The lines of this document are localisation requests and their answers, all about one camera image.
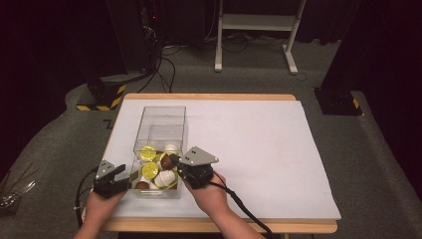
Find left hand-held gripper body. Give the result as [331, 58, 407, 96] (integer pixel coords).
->
[93, 159, 131, 200]

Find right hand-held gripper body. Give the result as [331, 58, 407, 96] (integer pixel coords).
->
[176, 145, 220, 190]

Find clear plastic box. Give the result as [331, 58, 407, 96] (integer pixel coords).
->
[128, 105, 189, 200]

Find person's left hand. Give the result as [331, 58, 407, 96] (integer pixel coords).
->
[84, 189, 124, 223]

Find person's right hand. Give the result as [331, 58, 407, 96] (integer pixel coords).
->
[183, 172, 231, 217]

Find white egg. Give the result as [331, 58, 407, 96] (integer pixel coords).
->
[162, 142, 180, 155]
[153, 169, 177, 189]

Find lime slice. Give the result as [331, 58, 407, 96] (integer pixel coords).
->
[140, 161, 160, 180]
[138, 145, 158, 162]

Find white table mat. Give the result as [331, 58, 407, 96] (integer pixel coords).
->
[105, 99, 342, 221]

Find wooden table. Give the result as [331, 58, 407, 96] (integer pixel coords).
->
[101, 93, 339, 235]

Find black yellow striped stand base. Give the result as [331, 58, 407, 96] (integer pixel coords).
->
[76, 73, 129, 113]

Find metal tripod legs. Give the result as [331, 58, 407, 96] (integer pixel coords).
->
[0, 161, 38, 214]

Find black equipment column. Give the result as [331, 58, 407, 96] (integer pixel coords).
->
[105, 0, 164, 75]

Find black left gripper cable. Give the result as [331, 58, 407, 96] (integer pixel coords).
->
[75, 164, 101, 228]

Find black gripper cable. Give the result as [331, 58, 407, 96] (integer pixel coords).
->
[75, 164, 101, 228]
[206, 170, 277, 239]

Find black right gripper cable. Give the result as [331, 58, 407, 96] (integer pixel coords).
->
[206, 170, 277, 239]

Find black floor cables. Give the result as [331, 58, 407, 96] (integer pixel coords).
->
[136, 44, 177, 95]

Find white metal stand frame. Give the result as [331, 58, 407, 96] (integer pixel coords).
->
[214, 0, 308, 76]

